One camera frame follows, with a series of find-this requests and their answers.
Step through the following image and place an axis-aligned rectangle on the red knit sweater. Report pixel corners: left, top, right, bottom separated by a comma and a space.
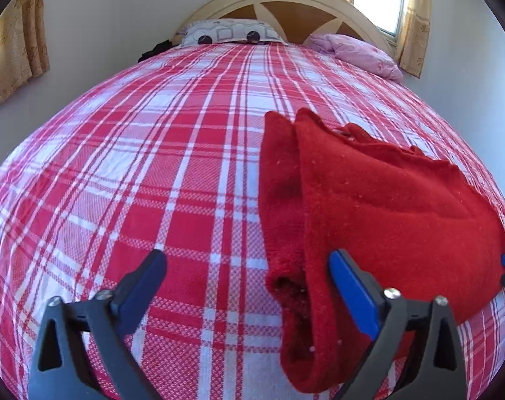
259, 108, 505, 393

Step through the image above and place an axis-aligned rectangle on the red white plaid bedspread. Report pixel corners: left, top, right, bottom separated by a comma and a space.
0, 43, 505, 399

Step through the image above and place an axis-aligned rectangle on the pink pillow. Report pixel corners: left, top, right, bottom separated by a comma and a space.
304, 33, 402, 84

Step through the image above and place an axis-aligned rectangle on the dark cloth beside pillow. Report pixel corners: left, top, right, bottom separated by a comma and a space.
138, 40, 174, 63

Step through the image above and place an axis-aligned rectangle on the cream wooden headboard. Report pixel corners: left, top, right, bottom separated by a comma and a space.
178, 0, 394, 56

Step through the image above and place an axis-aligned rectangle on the grey patterned pillow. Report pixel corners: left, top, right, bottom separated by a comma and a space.
177, 18, 286, 46

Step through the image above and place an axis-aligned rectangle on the beige curtain left wall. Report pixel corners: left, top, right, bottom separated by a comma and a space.
0, 0, 50, 104

